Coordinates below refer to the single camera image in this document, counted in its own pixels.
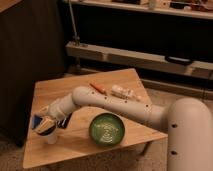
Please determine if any wooden table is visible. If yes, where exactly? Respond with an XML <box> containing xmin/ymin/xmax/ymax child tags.
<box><xmin>23</xmin><ymin>69</ymin><xmax>167</xmax><ymax>169</ymax></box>

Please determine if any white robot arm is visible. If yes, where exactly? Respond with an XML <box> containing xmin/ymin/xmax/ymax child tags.
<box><xmin>33</xmin><ymin>86</ymin><xmax>213</xmax><ymax>171</ymax></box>

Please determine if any black striped block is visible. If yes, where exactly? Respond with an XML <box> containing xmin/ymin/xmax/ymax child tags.
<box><xmin>57</xmin><ymin>115</ymin><xmax>71</xmax><ymax>129</ymax></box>

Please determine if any metal rail with handle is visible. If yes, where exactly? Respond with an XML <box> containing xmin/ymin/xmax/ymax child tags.
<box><xmin>66</xmin><ymin>41</ymin><xmax>213</xmax><ymax>78</ymax></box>

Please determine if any wooden shelf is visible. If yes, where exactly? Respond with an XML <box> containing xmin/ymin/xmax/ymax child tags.
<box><xmin>63</xmin><ymin>0</ymin><xmax>213</xmax><ymax>20</ymax></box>

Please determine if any green bowl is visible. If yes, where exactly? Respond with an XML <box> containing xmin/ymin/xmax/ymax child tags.
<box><xmin>88</xmin><ymin>113</ymin><xmax>125</xmax><ymax>147</ymax></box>

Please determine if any metal pole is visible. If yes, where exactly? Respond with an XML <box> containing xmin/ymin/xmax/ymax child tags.
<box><xmin>68</xmin><ymin>0</ymin><xmax>80</xmax><ymax>46</ymax></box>

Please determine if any white toy object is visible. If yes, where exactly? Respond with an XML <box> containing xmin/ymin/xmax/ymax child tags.
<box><xmin>111</xmin><ymin>85</ymin><xmax>141</xmax><ymax>101</ymax></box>

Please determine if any orange carrot toy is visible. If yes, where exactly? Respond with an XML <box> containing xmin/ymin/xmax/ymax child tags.
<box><xmin>89</xmin><ymin>83</ymin><xmax>107</xmax><ymax>95</ymax></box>

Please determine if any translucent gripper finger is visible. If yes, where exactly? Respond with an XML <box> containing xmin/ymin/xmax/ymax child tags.
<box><xmin>31</xmin><ymin>114</ymin><xmax>45</xmax><ymax>130</ymax></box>
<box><xmin>35</xmin><ymin>120</ymin><xmax>56</xmax><ymax>134</ymax></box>

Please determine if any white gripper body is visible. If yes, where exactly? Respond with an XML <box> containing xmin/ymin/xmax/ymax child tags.
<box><xmin>36</xmin><ymin>105</ymin><xmax>66</xmax><ymax>122</ymax></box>

